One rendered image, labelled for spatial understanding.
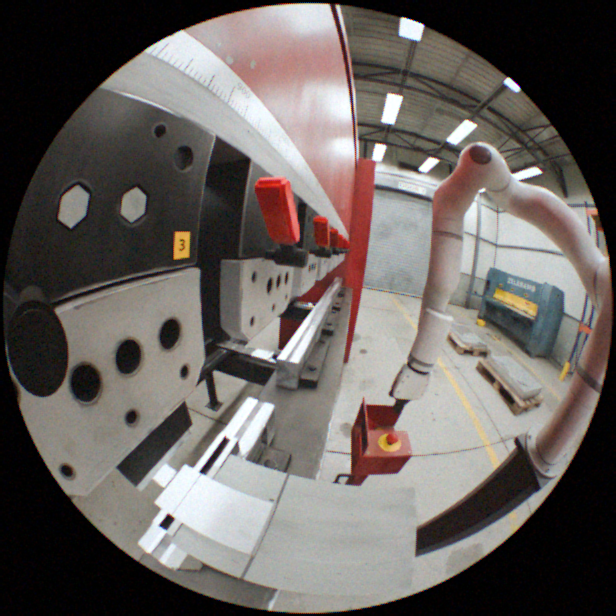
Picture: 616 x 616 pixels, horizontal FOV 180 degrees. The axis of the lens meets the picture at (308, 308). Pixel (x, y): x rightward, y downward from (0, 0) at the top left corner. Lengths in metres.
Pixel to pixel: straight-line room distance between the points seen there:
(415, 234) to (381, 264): 1.69
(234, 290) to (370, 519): 0.30
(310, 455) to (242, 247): 0.41
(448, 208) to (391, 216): 7.14
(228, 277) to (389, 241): 7.43
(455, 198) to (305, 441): 0.65
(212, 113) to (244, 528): 0.36
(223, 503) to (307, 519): 0.10
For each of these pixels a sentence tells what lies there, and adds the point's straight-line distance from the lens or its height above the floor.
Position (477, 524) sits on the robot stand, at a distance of 0.67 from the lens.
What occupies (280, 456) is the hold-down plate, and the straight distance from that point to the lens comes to 0.43.
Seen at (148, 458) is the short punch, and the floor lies 1.12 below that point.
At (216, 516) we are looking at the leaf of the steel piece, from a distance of 0.28.
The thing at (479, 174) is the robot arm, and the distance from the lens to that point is 0.47.
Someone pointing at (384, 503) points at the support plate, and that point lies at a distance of 0.31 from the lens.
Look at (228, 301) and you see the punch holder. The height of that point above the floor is 1.22.
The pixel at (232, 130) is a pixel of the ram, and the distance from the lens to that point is 0.17.
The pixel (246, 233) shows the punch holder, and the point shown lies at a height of 1.28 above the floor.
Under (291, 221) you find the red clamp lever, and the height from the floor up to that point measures 1.29.
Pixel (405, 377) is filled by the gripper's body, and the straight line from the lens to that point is 0.60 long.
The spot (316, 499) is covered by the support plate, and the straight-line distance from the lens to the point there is 0.29.
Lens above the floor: 1.27
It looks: 17 degrees down
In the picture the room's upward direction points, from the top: 7 degrees clockwise
